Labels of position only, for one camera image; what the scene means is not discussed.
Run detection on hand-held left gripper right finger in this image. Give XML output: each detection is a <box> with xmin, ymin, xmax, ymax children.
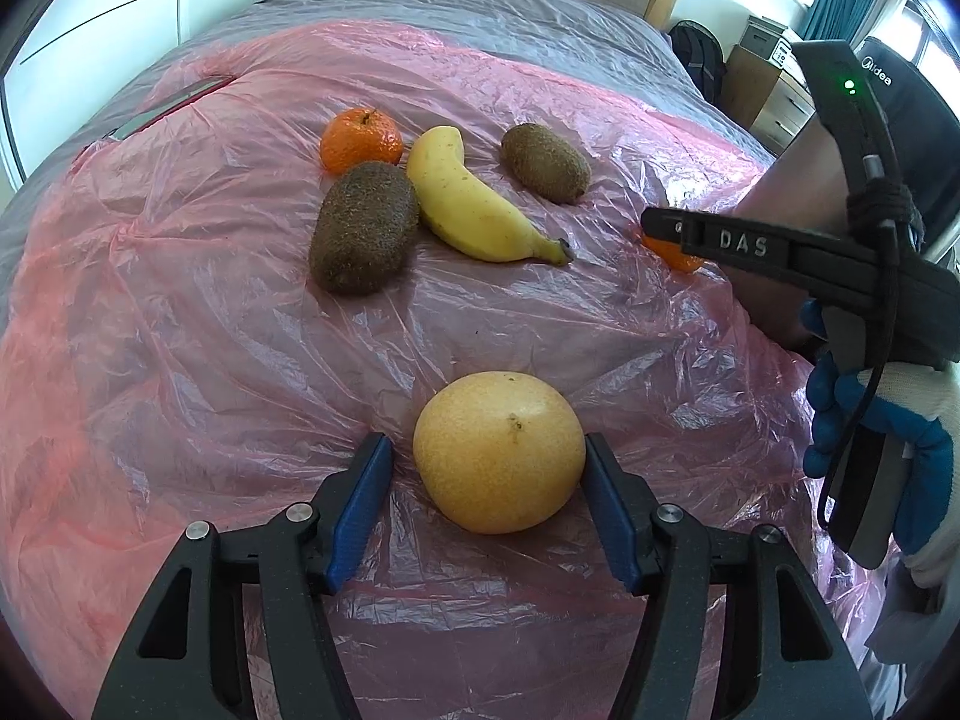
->
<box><xmin>583</xmin><ymin>431</ymin><xmax>875</xmax><ymax>720</ymax></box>

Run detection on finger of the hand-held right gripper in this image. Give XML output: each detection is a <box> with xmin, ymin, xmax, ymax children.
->
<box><xmin>640</xmin><ymin>206</ymin><xmax>796</xmax><ymax>272</ymax></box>

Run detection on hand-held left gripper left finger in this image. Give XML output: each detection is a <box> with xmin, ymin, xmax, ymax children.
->
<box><xmin>90</xmin><ymin>431</ymin><xmax>395</xmax><ymax>720</ymax></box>

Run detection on large yellow pear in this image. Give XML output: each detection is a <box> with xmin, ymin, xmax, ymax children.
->
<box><xmin>412</xmin><ymin>370</ymin><xmax>587</xmax><ymax>536</ymax></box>

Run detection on yellow banana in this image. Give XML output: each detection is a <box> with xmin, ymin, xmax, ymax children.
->
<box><xmin>406</xmin><ymin>125</ymin><xmax>575</xmax><ymax>265</ymax></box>

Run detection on orange mandarin with stem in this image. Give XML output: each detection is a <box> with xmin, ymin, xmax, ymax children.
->
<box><xmin>320</xmin><ymin>109</ymin><xmax>404</xmax><ymax>177</ymax></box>

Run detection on person's right forearm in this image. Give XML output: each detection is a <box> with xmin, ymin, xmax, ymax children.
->
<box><xmin>862</xmin><ymin>540</ymin><xmax>960</xmax><ymax>698</ymax></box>

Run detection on person's right hand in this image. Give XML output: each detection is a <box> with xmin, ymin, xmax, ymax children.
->
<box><xmin>797</xmin><ymin>298</ymin><xmax>960</xmax><ymax>593</ymax></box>

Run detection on wooden dresser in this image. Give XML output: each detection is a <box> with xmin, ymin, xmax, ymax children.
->
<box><xmin>721</xmin><ymin>45</ymin><xmax>815</xmax><ymax>147</ymax></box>

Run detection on pink plastic sheet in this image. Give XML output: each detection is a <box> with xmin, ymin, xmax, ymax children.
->
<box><xmin>0</xmin><ymin>19</ymin><xmax>901</xmax><ymax>720</ymax></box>

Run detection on black backpack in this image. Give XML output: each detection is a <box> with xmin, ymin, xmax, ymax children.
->
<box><xmin>667</xmin><ymin>21</ymin><xmax>727</xmax><ymax>102</ymax></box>

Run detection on brown kiwi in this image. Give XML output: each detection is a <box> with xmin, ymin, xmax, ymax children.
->
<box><xmin>500</xmin><ymin>123</ymin><xmax>592</xmax><ymax>205</ymax></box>
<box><xmin>309</xmin><ymin>160</ymin><xmax>421</xmax><ymax>296</ymax></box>

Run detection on white printer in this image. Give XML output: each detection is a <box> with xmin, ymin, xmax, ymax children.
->
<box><xmin>742</xmin><ymin>15</ymin><xmax>796</xmax><ymax>65</ymax></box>

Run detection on purple bed cover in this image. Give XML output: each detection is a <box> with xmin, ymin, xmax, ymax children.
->
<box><xmin>0</xmin><ymin>0</ymin><xmax>777</xmax><ymax>331</ymax></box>

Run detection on grey flat device red edge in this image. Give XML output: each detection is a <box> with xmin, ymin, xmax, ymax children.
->
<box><xmin>97</xmin><ymin>75</ymin><xmax>235</xmax><ymax>142</ymax></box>

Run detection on white wardrobe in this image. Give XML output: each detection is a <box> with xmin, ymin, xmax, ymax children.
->
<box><xmin>0</xmin><ymin>0</ymin><xmax>267</xmax><ymax>188</ymax></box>

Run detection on black cable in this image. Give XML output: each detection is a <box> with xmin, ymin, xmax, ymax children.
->
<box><xmin>819</xmin><ymin>172</ymin><xmax>927</xmax><ymax>522</ymax></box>

